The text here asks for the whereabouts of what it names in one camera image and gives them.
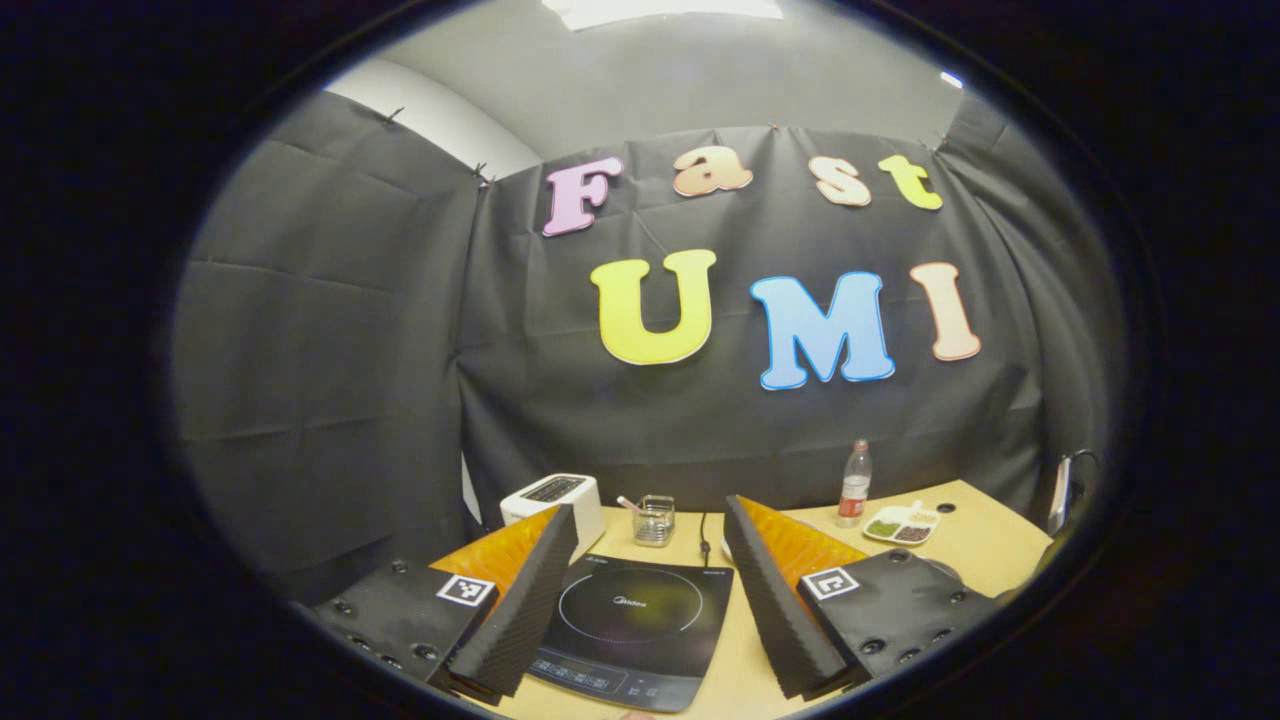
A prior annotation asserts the large ceiling light panel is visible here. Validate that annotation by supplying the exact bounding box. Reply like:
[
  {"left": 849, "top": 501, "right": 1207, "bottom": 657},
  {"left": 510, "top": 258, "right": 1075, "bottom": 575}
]
[{"left": 543, "top": 0, "right": 784, "bottom": 31}]

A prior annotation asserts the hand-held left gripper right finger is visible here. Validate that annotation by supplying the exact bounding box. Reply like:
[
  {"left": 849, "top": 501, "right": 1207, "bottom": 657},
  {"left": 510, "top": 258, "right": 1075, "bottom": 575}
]
[{"left": 723, "top": 494, "right": 1001, "bottom": 701}]

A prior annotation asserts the wire mesh holder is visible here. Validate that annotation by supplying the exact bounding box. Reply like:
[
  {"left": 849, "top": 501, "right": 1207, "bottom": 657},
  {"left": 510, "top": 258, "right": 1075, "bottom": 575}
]
[{"left": 632, "top": 495, "right": 677, "bottom": 548}]

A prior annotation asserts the white divided dish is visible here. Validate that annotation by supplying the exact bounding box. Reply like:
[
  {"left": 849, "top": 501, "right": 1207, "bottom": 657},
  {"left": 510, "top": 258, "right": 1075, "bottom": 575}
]
[{"left": 863, "top": 500, "right": 942, "bottom": 547}]

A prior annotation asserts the black induction cooktop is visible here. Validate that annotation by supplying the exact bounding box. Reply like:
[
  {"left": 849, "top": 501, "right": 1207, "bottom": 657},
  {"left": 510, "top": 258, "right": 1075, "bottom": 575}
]
[{"left": 527, "top": 553, "right": 736, "bottom": 713}]

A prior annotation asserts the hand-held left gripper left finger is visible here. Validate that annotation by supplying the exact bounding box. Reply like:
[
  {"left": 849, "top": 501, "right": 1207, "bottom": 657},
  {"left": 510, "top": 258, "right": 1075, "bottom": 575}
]
[{"left": 290, "top": 502, "right": 578, "bottom": 701}]

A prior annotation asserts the clear plastic water bottle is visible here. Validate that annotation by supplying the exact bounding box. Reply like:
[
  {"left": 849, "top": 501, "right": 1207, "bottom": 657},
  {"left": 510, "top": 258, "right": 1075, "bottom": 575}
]
[{"left": 836, "top": 439, "right": 873, "bottom": 529}]

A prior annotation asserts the white toaster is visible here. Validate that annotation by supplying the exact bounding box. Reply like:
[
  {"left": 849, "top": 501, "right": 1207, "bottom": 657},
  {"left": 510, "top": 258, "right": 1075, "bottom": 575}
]
[{"left": 500, "top": 473, "right": 605, "bottom": 563}]

